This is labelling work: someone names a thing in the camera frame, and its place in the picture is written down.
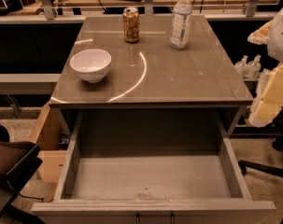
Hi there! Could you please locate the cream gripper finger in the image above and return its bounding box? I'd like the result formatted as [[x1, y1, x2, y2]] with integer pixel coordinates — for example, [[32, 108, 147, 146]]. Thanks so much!
[[248, 63, 283, 128], [248, 21, 273, 45]]

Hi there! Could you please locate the small pump bottle right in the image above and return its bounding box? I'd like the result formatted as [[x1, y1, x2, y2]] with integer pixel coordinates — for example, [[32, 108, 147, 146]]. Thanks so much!
[[245, 55, 261, 78]]

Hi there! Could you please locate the black drawer handle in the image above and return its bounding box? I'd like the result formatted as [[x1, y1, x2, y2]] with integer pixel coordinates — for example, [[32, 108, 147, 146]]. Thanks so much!
[[135, 214, 175, 224]]

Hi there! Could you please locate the white bowl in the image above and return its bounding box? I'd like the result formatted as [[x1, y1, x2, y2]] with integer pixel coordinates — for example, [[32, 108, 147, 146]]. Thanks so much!
[[70, 49, 111, 83]]

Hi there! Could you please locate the grey cabinet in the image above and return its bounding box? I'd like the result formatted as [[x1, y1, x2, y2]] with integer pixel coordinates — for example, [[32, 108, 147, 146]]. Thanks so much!
[[50, 15, 252, 133]]

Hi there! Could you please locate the small pump bottle left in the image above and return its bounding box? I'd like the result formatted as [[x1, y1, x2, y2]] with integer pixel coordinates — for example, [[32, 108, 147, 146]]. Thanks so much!
[[234, 55, 248, 77]]

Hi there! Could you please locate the small pump bottle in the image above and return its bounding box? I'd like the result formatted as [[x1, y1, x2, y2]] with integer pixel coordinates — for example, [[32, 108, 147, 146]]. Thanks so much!
[[245, 55, 261, 78], [234, 55, 248, 77]]

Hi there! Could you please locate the clear plastic water bottle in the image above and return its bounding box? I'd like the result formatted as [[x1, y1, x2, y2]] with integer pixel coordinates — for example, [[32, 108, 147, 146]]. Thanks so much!
[[170, 0, 192, 49]]

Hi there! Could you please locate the gold soda can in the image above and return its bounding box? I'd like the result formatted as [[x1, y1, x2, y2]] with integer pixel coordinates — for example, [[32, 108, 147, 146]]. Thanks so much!
[[123, 7, 140, 43]]

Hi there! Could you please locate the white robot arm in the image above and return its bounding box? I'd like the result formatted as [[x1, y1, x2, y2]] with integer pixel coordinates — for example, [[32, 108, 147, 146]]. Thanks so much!
[[248, 8, 283, 127]]

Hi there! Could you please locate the dark brown chair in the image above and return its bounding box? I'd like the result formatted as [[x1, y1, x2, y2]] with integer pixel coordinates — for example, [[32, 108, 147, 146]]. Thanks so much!
[[0, 124, 45, 224]]

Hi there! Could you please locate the open grey top drawer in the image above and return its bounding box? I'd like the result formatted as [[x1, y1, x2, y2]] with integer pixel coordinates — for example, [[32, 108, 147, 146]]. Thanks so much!
[[32, 109, 275, 224]]

